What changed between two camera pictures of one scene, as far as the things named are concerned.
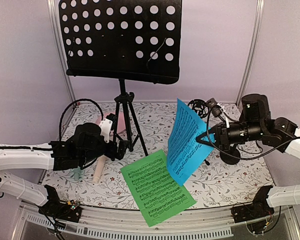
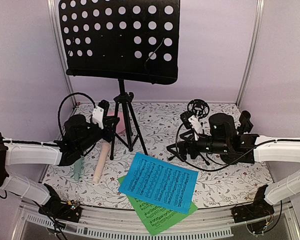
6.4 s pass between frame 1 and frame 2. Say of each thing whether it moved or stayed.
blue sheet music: moved
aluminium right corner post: stayed
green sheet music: moved
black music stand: stayed
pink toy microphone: stayed
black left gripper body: moved
